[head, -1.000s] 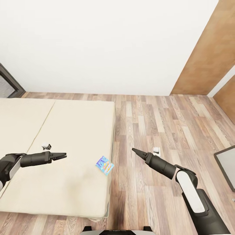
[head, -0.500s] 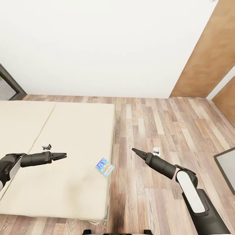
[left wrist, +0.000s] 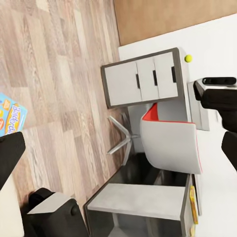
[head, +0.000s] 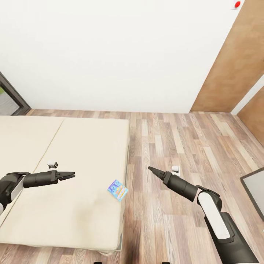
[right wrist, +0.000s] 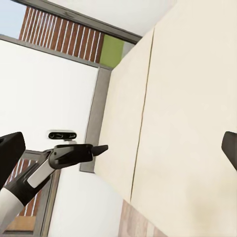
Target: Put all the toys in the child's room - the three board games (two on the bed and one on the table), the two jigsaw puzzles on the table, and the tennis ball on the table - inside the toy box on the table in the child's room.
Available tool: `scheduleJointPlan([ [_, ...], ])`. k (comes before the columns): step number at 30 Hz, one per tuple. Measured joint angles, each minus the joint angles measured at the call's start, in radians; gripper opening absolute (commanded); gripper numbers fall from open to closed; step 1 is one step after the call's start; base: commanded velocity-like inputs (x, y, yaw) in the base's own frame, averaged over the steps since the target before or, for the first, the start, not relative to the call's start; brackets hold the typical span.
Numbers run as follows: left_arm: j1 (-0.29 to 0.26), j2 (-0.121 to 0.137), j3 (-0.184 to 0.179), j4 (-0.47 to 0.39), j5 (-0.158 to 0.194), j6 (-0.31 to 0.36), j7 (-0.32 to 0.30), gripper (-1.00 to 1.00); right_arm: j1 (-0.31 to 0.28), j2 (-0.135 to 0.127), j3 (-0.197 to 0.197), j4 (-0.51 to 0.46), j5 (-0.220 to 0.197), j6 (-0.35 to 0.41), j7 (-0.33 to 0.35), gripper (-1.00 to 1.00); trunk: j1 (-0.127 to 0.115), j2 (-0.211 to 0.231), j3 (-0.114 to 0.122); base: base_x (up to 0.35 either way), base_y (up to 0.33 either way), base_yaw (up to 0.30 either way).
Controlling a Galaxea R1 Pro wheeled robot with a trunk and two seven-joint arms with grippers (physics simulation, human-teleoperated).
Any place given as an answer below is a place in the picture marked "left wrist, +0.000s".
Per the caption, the tennis ball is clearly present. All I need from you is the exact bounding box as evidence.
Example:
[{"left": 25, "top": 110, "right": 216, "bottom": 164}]
[{"left": 185, "top": 55, "right": 192, "bottom": 63}]

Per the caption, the toy box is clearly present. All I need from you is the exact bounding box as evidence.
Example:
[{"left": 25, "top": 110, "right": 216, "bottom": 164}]
[{"left": 187, "top": 79, "right": 210, "bottom": 131}]

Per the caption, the board game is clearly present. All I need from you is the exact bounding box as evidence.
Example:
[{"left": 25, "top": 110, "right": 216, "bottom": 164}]
[
  {"left": 0, "top": 92, "right": 28, "bottom": 137},
  {"left": 190, "top": 186, "right": 198, "bottom": 225}
]

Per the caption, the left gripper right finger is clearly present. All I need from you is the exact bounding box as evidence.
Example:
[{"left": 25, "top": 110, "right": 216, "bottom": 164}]
[{"left": 221, "top": 131, "right": 237, "bottom": 171}]

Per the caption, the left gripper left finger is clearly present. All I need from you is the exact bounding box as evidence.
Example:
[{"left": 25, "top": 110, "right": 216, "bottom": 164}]
[{"left": 0, "top": 131, "right": 26, "bottom": 190}]

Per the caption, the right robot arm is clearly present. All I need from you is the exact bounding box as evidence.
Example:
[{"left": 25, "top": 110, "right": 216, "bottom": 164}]
[{"left": 194, "top": 77, "right": 237, "bottom": 133}]

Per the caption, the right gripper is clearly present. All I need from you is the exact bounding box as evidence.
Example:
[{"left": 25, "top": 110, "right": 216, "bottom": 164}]
[{"left": 194, "top": 80, "right": 237, "bottom": 121}]

